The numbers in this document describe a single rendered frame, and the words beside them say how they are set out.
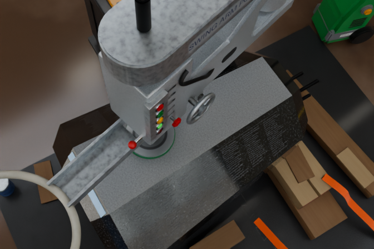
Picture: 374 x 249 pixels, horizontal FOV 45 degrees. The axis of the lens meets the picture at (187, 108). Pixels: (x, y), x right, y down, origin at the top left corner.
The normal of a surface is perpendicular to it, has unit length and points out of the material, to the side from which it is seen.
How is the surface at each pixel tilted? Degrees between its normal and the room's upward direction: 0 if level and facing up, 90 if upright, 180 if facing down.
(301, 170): 0
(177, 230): 45
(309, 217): 0
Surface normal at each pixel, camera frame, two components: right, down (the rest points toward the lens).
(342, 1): -0.90, 0.09
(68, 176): 0.07, -0.41
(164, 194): 0.44, 0.26
